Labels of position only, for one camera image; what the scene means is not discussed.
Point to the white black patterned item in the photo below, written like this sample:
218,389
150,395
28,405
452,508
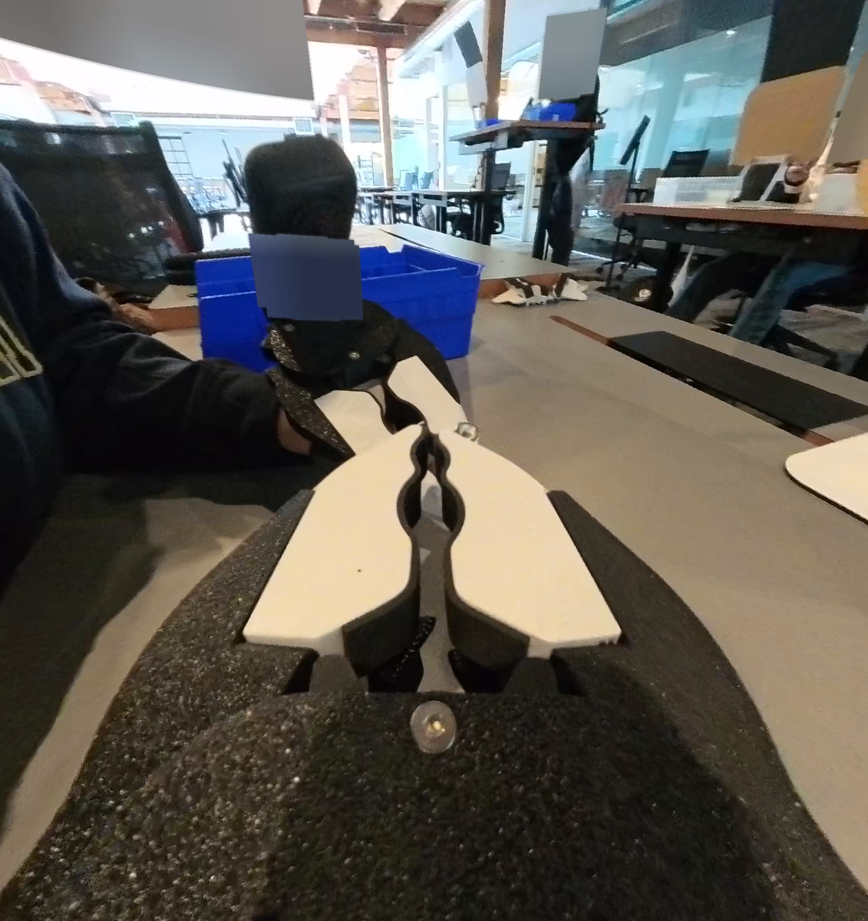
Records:
542,291

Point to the row of office desks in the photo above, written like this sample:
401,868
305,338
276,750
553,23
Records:
434,201

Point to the person's left hand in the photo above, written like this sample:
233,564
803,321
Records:
293,437

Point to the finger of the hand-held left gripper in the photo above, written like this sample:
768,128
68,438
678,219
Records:
354,421
430,396

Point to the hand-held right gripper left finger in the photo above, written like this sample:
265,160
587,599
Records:
333,561

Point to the person's left forearm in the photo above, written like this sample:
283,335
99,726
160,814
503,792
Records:
174,403

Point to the clear plastic box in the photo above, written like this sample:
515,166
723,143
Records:
693,191

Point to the white document stand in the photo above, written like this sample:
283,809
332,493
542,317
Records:
851,475

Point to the person's dark printed sweatshirt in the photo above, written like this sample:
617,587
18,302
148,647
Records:
9,374

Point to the grey wood-edged table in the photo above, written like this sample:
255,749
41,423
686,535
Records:
477,252

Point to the wooden pillar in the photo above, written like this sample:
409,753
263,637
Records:
385,108

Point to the brown rounded board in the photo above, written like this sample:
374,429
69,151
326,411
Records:
790,115

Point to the wooden standing desk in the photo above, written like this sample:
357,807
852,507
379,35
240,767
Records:
520,129

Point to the blue plastic bin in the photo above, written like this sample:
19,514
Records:
419,309

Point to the small blue parts bin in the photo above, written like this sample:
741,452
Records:
549,111

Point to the wooden office desk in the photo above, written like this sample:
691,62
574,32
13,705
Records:
750,216

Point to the black tilted monitor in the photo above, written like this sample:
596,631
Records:
635,140

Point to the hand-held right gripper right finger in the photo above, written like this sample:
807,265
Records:
527,561

